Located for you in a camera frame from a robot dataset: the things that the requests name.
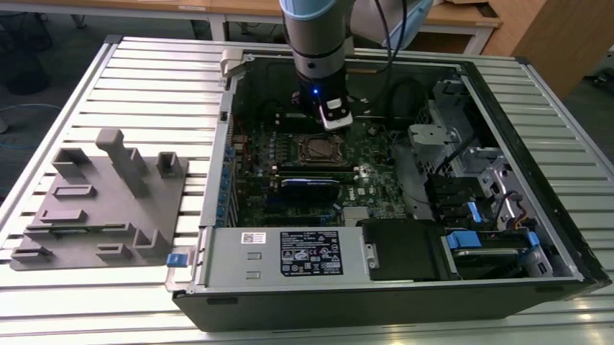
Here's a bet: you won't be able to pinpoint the CPU socket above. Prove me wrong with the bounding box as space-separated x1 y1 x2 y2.
296 133 349 167

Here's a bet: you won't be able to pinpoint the grey case release latch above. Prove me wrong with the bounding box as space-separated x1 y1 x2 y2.
218 49 246 78

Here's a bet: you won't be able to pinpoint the green RAM stick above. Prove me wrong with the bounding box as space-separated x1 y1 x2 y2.
277 171 360 182

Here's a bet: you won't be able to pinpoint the black graphics card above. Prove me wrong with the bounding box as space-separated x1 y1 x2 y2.
278 178 343 208

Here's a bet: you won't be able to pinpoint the green motherboard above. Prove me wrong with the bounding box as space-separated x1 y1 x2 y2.
228 114 419 229

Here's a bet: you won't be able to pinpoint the wooden desk white legs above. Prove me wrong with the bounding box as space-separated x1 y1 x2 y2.
0 0 226 41
209 0 504 55

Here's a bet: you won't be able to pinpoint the silver chipset heatsink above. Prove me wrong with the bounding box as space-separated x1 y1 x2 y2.
343 206 373 221

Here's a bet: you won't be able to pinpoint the wooden cabinet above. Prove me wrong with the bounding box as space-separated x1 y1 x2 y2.
483 0 614 101

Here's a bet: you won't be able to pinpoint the silver power supply unit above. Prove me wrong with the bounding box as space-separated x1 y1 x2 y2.
189 226 380 289

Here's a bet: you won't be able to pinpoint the hard disk in blue carrier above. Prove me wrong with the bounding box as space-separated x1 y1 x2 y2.
443 231 523 281

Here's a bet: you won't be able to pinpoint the grey parts rack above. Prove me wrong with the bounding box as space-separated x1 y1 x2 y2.
7 128 190 271

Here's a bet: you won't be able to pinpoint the black PC case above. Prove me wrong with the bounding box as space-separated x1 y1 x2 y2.
165 48 612 334

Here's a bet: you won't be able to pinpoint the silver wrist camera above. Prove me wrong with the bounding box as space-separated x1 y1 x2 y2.
317 96 355 132

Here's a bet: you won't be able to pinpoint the thick black loop cable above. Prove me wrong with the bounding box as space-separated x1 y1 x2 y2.
387 77 428 125

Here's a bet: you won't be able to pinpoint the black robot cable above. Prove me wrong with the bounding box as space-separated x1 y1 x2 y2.
372 0 408 75

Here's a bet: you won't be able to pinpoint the silver metal bracket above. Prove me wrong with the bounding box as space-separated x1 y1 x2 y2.
407 124 457 145

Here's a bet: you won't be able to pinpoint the black drive cable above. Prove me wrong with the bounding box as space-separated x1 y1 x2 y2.
433 127 480 177

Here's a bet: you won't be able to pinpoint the blue floor cable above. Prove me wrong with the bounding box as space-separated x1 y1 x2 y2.
0 102 64 151

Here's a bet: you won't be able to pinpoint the orange yellow power wires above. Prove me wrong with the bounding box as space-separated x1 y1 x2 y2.
509 211 533 231

